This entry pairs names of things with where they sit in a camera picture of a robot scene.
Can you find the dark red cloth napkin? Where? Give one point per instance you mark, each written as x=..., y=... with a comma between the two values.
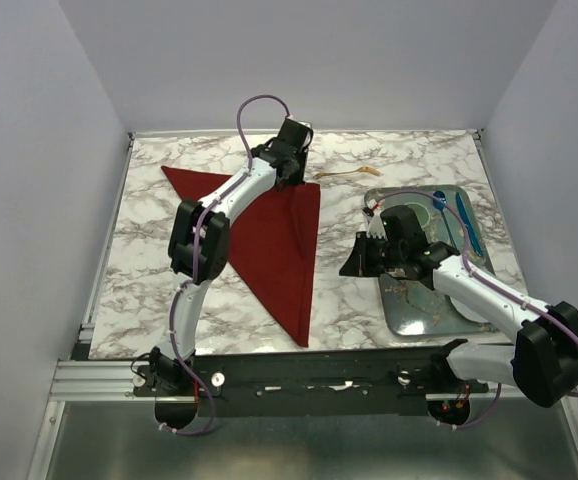
x=272, y=246

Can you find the blue metallic spoon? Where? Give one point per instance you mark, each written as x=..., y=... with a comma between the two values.
x=439, y=204

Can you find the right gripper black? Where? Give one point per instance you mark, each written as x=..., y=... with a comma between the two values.
x=358, y=263

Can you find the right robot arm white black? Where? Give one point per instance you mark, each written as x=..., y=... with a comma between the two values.
x=541, y=357

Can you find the floral teal serving tray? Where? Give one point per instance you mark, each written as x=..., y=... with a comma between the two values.
x=411, y=309

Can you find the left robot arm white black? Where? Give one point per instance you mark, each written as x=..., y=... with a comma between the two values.
x=200, y=240

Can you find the gold fork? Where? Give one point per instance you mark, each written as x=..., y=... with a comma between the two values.
x=361, y=170

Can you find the blue metallic knife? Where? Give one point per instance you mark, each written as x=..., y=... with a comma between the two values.
x=469, y=226

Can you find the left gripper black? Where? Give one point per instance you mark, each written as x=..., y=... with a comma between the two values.
x=298, y=179

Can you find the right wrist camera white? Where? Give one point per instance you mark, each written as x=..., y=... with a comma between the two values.
x=374, y=223

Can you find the light green cup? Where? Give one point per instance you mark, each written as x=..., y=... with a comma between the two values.
x=421, y=212

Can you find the pale blue small plate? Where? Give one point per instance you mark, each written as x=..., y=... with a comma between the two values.
x=467, y=312

